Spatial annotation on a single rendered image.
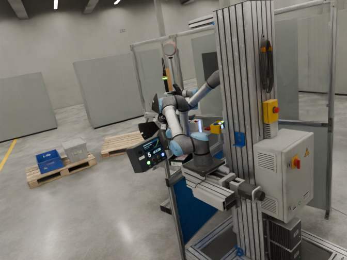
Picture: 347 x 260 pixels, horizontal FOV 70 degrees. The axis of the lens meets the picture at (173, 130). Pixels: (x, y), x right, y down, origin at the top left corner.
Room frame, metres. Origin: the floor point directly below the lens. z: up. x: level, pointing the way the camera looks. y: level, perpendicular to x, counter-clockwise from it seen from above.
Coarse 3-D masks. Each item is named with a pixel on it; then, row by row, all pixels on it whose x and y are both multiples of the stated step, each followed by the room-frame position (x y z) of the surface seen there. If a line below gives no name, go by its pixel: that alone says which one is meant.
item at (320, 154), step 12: (204, 120) 3.06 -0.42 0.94; (216, 120) 2.93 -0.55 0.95; (312, 132) 2.18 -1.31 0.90; (324, 132) 2.11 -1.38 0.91; (324, 144) 2.11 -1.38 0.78; (168, 156) 3.62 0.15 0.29; (324, 156) 2.11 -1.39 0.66; (324, 168) 2.11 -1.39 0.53; (324, 180) 2.11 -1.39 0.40; (324, 192) 2.10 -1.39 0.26; (312, 204) 2.18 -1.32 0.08; (324, 204) 2.10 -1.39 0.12
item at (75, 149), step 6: (78, 138) 4.94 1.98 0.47; (66, 144) 4.65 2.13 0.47; (72, 144) 4.58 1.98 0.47; (78, 144) 4.51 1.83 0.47; (84, 144) 4.55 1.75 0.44; (66, 150) 4.38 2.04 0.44; (72, 150) 4.44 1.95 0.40; (78, 150) 4.50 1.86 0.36; (84, 150) 4.55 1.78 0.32; (72, 156) 4.43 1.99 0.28; (78, 156) 4.49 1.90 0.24; (84, 156) 4.54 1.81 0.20; (72, 162) 4.43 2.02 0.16
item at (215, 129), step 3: (213, 123) 2.44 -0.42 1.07; (222, 123) 2.40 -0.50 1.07; (210, 126) 2.41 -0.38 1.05; (213, 126) 2.38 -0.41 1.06; (216, 126) 2.36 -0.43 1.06; (213, 129) 2.39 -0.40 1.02; (216, 129) 2.36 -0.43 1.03; (219, 129) 2.36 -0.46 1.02; (213, 132) 2.39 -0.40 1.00; (216, 132) 2.36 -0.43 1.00; (219, 132) 2.35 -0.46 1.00
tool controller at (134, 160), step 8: (136, 144) 1.73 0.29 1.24; (144, 144) 1.68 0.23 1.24; (152, 144) 1.72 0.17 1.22; (160, 144) 1.76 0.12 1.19; (128, 152) 1.66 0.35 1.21; (136, 152) 1.61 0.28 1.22; (144, 152) 1.65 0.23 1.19; (152, 152) 1.69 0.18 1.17; (160, 152) 1.74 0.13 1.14; (136, 160) 1.61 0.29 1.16; (144, 160) 1.62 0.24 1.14; (160, 160) 1.71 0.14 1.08; (136, 168) 1.62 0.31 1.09; (144, 168) 1.60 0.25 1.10
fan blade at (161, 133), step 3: (162, 129) 2.45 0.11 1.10; (165, 129) 2.45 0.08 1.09; (159, 132) 2.43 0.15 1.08; (162, 132) 2.43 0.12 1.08; (165, 132) 2.43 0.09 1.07; (156, 135) 2.41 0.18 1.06; (159, 135) 2.41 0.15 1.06; (162, 135) 2.41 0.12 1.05; (165, 135) 2.41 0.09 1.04; (162, 138) 2.38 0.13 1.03; (165, 138) 2.39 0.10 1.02; (162, 141) 2.36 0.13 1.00; (165, 141) 2.36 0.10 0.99; (165, 144) 2.34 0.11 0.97; (165, 147) 2.32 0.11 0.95; (168, 147) 2.32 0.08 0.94
